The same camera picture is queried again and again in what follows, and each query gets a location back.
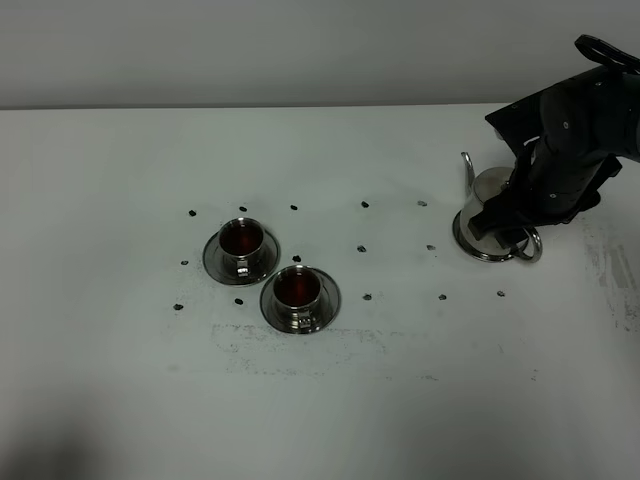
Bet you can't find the front steel saucer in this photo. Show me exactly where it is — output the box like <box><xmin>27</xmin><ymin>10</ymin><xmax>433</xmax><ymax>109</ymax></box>
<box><xmin>260</xmin><ymin>266</ymin><xmax>341</xmax><ymax>335</ymax></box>

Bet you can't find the front steel teacup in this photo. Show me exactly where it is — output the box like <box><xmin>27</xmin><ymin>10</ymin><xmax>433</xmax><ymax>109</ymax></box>
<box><xmin>273</xmin><ymin>265</ymin><xmax>323</xmax><ymax>333</ymax></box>

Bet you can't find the stainless steel teapot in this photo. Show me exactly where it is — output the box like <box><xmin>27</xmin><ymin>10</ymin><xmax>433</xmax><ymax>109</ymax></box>
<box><xmin>452</xmin><ymin>152</ymin><xmax>543</xmax><ymax>263</ymax></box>

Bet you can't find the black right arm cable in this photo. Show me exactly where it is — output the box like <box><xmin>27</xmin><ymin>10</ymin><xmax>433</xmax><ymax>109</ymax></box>
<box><xmin>573</xmin><ymin>33</ymin><xmax>640</xmax><ymax>76</ymax></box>

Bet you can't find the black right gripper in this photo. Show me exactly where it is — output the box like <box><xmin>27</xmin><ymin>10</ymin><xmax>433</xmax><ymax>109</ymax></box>
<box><xmin>468</xmin><ymin>89</ymin><xmax>622</xmax><ymax>248</ymax></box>

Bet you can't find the steel teacup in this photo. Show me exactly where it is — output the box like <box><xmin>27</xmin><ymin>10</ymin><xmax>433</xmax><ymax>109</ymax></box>
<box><xmin>273</xmin><ymin>265</ymin><xmax>323</xmax><ymax>333</ymax></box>
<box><xmin>218</xmin><ymin>217</ymin><xmax>265</xmax><ymax>279</ymax></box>

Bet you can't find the rear steel saucer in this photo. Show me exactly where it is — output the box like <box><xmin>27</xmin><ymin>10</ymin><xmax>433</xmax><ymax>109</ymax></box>
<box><xmin>202</xmin><ymin>228</ymin><xmax>280</xmax><ymax>286</ymax></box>

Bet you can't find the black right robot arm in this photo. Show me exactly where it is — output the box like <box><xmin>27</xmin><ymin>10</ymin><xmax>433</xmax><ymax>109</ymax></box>
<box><xmin>468</xmin><ymin>67</ymin><xmax>639</xmax><ymax>240</ymax></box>

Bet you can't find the steel saucer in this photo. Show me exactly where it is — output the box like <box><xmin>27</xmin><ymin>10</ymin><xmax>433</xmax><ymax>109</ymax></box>
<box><xmin>202</xmin><ymin>228</ymin><xmax>280</xmax><ymax>286</ymax></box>
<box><xmin>260</xmin><ymin>266</ymin><xmax>341</xmax><ymax>335</ymax></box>

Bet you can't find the rear steel teacup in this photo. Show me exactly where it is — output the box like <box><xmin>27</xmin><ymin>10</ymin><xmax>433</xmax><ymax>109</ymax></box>
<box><xmin>218</xmin><ymin>217</ymin><xmax>265</xmax><ymax>279</ymax></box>

